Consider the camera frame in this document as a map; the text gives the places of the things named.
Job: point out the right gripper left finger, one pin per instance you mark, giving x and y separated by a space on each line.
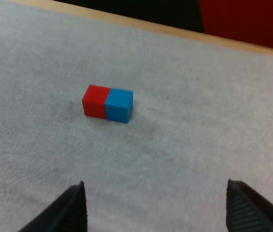
66 212

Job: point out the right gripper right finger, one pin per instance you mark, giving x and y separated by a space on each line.
249 210

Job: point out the red cube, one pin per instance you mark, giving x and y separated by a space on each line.
95 101

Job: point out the blue cube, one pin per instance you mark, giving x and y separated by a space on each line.
119 106

